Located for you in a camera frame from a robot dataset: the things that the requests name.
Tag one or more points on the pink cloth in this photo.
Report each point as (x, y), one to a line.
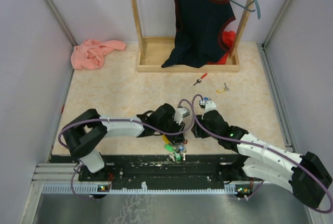
(90, 54)

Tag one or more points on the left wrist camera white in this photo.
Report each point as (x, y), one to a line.
(180, 114)

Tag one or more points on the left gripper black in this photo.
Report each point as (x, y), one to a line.
(178, 138)

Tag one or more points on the red cloth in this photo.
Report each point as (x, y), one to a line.
(228, 38)

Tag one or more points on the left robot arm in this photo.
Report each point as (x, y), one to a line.
(86, 131)

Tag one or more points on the large keyring with rings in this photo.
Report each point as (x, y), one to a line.
(177, 152)

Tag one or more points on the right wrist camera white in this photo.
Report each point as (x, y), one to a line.
(207, 104)

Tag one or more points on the key with yellow tag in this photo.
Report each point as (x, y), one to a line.
(225, 88)

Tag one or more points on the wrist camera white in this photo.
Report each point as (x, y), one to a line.
(180, 114)
(207, 104)

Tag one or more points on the dark navy tank top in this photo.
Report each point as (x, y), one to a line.
(199, 27)

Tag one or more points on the key with red strap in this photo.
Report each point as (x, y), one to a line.
(200, 79)

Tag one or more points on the wooden clothes rack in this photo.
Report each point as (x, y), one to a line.
(155, 50)

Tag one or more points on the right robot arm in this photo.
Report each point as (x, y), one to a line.
(304, 176)

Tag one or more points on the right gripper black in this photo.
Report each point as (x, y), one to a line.
(198, 131)

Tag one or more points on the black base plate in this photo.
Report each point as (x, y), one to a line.
(159, 172)

